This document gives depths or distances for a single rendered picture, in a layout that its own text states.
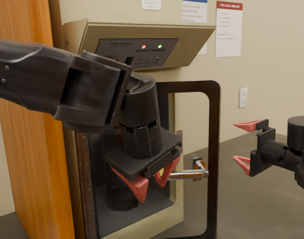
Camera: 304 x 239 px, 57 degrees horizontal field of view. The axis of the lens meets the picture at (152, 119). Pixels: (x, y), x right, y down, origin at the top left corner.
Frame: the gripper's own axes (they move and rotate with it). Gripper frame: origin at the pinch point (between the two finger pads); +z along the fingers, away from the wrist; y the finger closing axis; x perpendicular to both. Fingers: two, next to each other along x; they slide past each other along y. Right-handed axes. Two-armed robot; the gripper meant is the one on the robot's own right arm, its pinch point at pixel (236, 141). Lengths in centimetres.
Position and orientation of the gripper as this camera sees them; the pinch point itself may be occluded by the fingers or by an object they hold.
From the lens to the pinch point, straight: 80.1
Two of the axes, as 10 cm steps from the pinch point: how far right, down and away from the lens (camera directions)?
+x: -7.9, 2.3, -5.6
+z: -6.0, -1.9, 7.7
